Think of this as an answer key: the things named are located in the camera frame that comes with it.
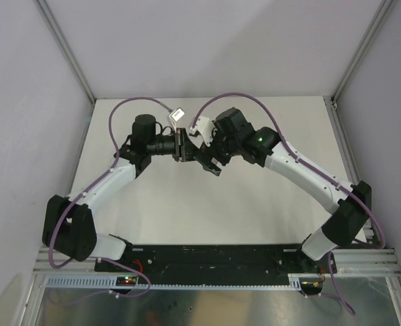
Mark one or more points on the aluminium frame crossbar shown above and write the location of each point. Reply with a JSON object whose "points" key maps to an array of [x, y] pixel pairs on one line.
{"points": [[367, 262]]}

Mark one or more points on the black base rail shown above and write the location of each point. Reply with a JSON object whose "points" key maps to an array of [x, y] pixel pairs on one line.
{"points": [[243, 264]]}

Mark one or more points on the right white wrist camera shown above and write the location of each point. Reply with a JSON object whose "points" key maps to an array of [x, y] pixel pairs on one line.
{"points": [[201, 134]]}

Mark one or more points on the left aluminium frame post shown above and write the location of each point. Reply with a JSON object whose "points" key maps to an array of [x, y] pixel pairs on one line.
{"points": [[64, 47]]}

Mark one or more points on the grey slotted cable duct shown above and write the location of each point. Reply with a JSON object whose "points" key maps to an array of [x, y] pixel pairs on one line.
{"points": [[291, 283]]}

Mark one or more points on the right aluminium frame post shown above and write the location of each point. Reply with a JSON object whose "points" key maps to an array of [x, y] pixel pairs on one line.
{"points": [[376, 24]]}

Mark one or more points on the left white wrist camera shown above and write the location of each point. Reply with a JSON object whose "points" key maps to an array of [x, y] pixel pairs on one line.
{"points": [[175, 117]]}

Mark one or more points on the aluminium frame post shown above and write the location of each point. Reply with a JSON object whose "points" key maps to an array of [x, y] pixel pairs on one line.
{"points": [[64, 47], [376, 24]]}

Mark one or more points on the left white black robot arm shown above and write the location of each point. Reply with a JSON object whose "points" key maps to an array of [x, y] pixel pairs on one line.
{"points": [[69, 226]]}

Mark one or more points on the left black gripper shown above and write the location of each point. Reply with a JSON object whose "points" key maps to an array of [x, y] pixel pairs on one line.
{"points": [[184, 150]]}

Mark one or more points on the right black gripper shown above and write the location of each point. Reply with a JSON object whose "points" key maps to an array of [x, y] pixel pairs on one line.
{"points": [[207, 164]]}

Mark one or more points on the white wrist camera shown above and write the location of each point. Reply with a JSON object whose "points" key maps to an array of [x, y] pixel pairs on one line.
{"points": [[201, 134], [175, 117]]}

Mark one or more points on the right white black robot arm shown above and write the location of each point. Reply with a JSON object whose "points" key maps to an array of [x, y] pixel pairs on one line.
{"points": [[230, 134]]}

